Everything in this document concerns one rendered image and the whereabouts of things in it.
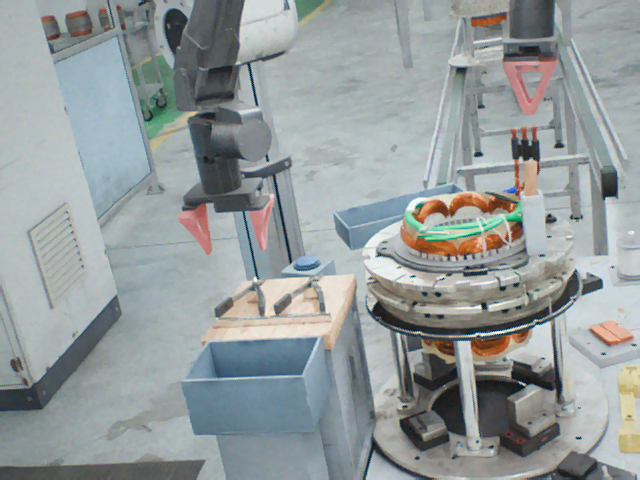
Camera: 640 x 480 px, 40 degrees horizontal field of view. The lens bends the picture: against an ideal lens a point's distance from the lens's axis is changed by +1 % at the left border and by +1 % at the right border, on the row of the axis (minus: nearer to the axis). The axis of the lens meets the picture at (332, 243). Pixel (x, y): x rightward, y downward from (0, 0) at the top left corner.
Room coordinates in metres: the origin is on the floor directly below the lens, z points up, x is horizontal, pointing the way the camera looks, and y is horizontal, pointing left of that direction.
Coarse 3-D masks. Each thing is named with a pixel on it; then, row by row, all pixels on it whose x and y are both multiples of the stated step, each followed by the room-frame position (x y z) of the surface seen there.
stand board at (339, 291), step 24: (240, 288) 1.29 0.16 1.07; (264, 288) 1.27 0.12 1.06; (288, 288) 1.26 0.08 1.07; (336, 288) 1.23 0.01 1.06; (240, 312) 1.20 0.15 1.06; (288, 312) 1.17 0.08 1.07; (312, 312) 1.16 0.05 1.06; (336, 312) 1.14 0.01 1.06; (216, 336) 1.13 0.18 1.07; (240, 336) 1.12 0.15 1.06; (264, 336) 1.11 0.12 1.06; (288, 336) 1.09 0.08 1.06; (336, 336) 1.11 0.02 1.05
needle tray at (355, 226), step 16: (416, 192) 1.61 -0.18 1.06; (432, 192) 1.62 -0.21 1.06; (448, 192) 1.62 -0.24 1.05; (352, 208) 1.59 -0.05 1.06; (368, 208) 1.59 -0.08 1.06; (384, 208) 1.60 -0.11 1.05; (400, 208) 1.60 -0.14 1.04; (336, 224) 1.57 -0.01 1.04; (352, 224) 1.58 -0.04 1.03; (368, 224) 1.48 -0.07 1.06; (384, 224) 1.49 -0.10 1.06; (352, 240) 1.48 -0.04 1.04; (368, 240) 1.48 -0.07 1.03
